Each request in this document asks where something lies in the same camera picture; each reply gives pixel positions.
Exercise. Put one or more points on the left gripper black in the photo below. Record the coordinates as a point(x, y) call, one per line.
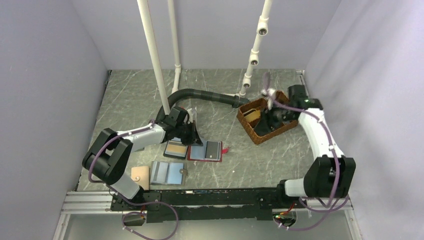
point(194, 139)

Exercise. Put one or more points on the white pipe front left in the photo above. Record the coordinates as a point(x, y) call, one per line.
point(147, 24)

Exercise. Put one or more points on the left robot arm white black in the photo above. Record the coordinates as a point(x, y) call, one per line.
point(108, 156)

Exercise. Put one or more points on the red card holder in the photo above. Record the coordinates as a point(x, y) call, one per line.
point(197, 153)

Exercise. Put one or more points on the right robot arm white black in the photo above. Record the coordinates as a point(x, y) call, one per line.
point(331, 172)

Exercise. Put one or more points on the dark grey credit card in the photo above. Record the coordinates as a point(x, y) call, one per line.
point(213, 150)

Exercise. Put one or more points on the black card holder open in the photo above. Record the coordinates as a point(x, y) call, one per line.
point(175, 149)

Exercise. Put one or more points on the aluminium frame rail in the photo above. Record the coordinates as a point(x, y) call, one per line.
point(81, 203)

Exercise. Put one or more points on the yellow card in basket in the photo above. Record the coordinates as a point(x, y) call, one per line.
point(251, 115)

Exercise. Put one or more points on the brown wicker basket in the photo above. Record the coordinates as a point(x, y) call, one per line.
point(260, 104)

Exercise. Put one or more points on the white pipe with lights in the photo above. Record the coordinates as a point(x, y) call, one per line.
point(262, 30)

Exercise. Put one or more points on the grey card holder open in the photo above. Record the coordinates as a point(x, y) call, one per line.
point(168, 173)

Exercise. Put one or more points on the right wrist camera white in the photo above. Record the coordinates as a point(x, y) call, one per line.
point(270, 96)

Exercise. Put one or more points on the white pipe rear left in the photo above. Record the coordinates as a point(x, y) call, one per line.
point(175, 45)

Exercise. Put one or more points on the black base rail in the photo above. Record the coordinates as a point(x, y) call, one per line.
point(259, 203)

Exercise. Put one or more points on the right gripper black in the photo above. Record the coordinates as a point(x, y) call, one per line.
point(264, 125)

